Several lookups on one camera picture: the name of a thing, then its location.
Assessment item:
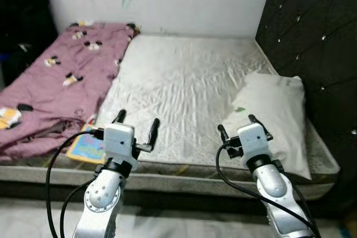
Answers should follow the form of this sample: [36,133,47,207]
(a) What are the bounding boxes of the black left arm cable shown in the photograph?
[46,128,107,238]

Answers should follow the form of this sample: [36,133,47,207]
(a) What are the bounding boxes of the black tufted headboard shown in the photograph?
[255,0,357,194]

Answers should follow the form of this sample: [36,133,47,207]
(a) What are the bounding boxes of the beige quilted mattress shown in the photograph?
[0,33,341,201]

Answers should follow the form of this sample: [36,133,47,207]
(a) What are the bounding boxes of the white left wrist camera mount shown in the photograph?
[103,124,139,172]

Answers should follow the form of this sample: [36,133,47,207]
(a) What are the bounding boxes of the white pillow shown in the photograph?
[219,71,313,181]

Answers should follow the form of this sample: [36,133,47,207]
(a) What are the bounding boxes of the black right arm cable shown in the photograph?
[215,141,322,238]

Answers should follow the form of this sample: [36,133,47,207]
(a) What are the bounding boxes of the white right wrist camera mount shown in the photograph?
[237,123,273,166]

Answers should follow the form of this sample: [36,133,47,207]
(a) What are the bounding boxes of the black bag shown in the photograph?
[0,0,59,88]

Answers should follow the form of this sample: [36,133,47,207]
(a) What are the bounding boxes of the pink Mickey Mouse blanket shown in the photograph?
[0,22,138,163]

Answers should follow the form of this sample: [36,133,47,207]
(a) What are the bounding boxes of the colourful children's book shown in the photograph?
[66,124,107,165]

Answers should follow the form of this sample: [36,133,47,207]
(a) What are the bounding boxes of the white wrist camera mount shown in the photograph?
[103,124,139,172]
[237,123,273,166]

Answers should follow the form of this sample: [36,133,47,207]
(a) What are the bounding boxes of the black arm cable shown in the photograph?
[215,141,322,238]
[46,128,107,238]

